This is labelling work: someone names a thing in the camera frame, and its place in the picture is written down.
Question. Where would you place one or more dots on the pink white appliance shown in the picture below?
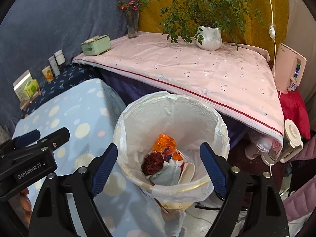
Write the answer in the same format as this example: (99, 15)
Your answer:
(290, 66)

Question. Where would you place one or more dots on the white jar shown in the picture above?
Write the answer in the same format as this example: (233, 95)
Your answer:
(59, 57)

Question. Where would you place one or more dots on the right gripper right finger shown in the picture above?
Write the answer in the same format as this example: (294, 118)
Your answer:
(265, 215)

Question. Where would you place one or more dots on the red cloth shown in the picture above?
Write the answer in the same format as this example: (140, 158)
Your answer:
(294, 109)

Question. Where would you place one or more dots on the red flowers in vase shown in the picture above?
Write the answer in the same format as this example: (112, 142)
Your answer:
(131, 10)

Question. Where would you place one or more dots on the red and white paper cup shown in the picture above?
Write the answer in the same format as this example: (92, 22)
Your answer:
(187, 171)

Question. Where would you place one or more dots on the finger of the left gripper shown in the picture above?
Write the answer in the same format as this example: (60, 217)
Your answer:
(21, 141)
(52, 142)

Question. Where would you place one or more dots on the green tissue pack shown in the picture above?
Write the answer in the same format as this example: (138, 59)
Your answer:
(31, 87)

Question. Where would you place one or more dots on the grey blue drawstring pouch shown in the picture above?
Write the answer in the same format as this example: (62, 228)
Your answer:
(168, 176)

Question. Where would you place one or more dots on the person's left hand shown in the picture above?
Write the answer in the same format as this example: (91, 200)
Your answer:
(26, 205)

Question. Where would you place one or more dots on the pink quilt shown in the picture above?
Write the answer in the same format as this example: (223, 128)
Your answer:
(236, 81)

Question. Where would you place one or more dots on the orange printed plastic bag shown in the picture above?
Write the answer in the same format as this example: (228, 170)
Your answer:
(167, 146)

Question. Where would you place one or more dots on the tall white bottle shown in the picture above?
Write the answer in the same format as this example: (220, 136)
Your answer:
(54, 65)

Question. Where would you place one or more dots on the yellow floral cup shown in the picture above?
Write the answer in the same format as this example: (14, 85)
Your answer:
(47, 72)

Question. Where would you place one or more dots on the green plant in white pot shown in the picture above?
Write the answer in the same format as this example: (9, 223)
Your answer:
(184, 19)

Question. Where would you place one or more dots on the yellow fabric backdrop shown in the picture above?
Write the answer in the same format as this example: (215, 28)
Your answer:
(275, 14)

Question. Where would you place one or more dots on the navy patterned cloth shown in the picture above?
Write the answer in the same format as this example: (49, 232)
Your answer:
(72, 76)

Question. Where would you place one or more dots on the trash bin with white liner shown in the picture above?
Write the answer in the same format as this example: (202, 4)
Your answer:
(189, 122)

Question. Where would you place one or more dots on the green tissue box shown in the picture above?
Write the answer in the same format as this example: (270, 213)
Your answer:
(96, 45)

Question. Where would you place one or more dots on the orange pencil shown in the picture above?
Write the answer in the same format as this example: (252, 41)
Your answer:
(26, 102)

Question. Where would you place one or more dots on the dark red velvet scrunchie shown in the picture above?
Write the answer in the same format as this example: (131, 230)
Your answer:
(152, 163)

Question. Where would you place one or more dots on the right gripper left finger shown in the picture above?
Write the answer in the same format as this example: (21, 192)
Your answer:
(51, 214)

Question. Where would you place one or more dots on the blue velvet drape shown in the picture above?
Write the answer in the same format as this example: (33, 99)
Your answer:
(33, 30)

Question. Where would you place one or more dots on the white cloth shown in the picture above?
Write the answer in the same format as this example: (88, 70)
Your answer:
(170, 163)

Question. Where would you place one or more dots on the white booklet box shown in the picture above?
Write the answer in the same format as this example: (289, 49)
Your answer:
(20, 84)

